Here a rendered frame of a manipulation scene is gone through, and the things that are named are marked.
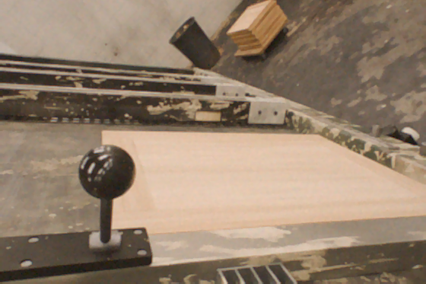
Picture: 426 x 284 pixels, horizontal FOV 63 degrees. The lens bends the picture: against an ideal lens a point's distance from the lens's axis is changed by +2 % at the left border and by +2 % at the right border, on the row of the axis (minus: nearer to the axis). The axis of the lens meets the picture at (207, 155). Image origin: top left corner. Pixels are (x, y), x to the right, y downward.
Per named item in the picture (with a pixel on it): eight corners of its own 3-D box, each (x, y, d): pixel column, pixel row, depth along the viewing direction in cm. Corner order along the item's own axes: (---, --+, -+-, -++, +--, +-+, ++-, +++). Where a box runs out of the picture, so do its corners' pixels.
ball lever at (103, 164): (127, 266, 31) (141, 177, 22) (81, 271, 30) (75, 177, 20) (125, 229, 34) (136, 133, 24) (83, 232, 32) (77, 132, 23)
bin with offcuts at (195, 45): (229, 48, 500) (198, 13, 472) (207, 74, 495) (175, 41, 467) (214, 50, 547) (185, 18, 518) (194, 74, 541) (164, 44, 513)
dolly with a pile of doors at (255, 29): (295, 26, 383) (274, -3, 365) (265, 62, 377) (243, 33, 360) (265, 33, 437) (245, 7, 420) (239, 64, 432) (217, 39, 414)
